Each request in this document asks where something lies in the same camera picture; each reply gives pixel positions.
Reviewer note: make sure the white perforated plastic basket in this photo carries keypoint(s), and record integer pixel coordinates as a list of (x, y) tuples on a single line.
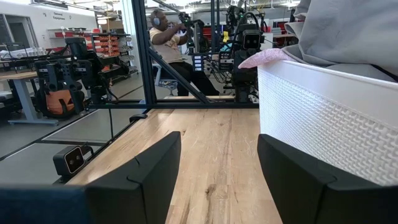
[(326, 124)]

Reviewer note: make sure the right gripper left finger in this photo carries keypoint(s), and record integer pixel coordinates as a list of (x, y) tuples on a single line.
[(146, 186)]

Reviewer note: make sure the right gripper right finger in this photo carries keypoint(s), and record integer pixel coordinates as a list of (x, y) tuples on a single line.
[(292, 186)]

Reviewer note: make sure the light wood desk grey legs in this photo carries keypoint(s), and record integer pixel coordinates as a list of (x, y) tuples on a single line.
[(18, 76)]

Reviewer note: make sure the shelf with red bins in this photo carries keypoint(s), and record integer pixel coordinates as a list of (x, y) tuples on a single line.
[(105, 43)]

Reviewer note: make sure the grey office chair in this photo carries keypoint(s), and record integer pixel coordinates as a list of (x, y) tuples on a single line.
[(164, 82)]

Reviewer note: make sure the black robot equipment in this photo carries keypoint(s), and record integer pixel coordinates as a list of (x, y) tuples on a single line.
[(65, 71)]

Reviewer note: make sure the pink garment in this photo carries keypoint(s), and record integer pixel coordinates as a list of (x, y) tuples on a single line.
[(264, 57)]

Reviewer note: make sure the person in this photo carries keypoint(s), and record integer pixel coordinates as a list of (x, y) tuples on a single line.
[(168, 46)]

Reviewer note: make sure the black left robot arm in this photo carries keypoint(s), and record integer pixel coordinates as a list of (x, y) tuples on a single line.
[(239, 21)]

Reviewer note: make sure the black table-level camera box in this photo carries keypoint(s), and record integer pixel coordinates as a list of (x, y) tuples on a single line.
[(70, 160)]

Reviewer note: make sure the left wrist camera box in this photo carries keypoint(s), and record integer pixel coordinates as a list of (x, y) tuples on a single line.
[(252, 40)]

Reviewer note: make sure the orange bucket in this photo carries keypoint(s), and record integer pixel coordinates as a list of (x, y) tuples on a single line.
[(59, 102)]

